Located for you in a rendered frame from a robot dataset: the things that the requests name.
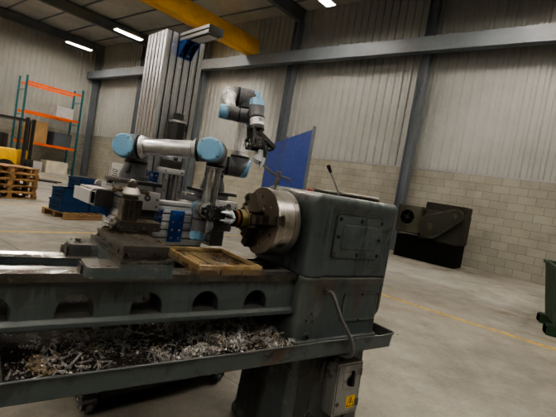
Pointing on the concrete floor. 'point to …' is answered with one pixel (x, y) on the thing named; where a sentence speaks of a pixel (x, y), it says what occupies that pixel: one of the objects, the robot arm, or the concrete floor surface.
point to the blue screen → (290, 160)
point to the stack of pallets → (18, 181)
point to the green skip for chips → (549, 300)
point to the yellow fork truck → (15, 156)
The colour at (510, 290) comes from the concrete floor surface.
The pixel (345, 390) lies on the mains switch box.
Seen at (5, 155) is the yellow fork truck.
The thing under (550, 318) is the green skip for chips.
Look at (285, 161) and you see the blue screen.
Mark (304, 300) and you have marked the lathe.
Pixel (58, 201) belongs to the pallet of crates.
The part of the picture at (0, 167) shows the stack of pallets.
